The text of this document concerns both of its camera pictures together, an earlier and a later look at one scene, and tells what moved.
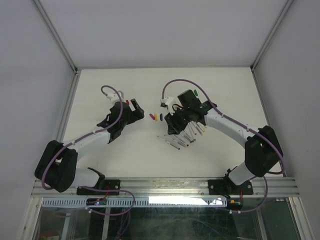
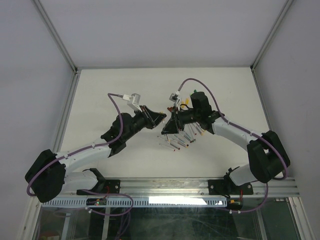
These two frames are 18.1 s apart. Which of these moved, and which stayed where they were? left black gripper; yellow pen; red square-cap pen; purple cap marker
Moved: left black gripper
Stayed: red square-cap pen; purple cap marker; yellow pen
